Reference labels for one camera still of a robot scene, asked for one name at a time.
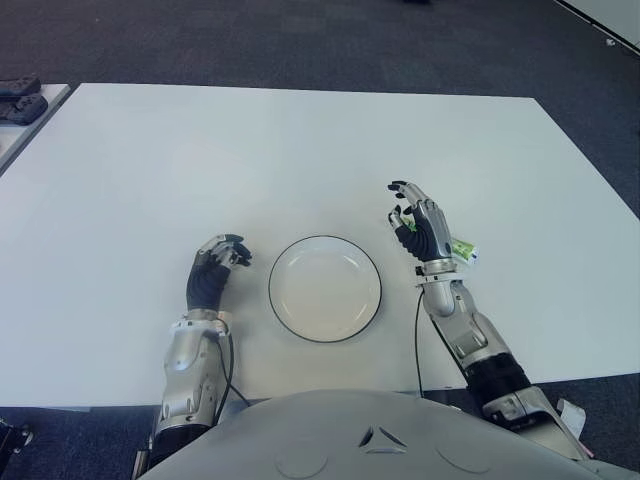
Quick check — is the white desk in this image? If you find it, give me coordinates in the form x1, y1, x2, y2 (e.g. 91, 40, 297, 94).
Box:
552, 0, 640, 56

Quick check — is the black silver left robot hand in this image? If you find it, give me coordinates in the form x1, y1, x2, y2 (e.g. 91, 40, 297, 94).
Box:
185, 232, 253, 312

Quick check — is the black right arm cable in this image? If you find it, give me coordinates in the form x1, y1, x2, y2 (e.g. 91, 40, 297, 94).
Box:
413, 289, 426, 399

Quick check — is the green white toothpaste tube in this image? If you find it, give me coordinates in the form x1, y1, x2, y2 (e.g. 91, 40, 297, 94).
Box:
399, 214, 480, 265

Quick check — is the black wheeled base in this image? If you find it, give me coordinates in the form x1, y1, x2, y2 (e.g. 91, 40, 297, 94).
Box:
0, 422, 35, 456

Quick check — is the black game controller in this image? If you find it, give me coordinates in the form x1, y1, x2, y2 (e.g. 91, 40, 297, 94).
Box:
0, 74, 42, 96
0, 94, 50, 125

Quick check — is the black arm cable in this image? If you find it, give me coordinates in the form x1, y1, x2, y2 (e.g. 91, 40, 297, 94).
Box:
214, 329, 251, 406
413, 289, 426, 399

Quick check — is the white plate with black rim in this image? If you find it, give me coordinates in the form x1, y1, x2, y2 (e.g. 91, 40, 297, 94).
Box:
268, 234, 384, 344

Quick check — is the grey robot torso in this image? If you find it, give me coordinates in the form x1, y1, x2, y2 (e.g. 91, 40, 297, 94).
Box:
142, 389, 606, 480

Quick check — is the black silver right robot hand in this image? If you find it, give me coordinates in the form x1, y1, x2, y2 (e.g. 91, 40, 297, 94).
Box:
384, 179, 459, 264

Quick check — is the white side table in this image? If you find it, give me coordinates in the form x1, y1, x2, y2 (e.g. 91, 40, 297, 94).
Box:
0, 83, 71, 174

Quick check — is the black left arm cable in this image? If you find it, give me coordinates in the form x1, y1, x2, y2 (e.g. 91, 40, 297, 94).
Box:
214, 329, 251, 406

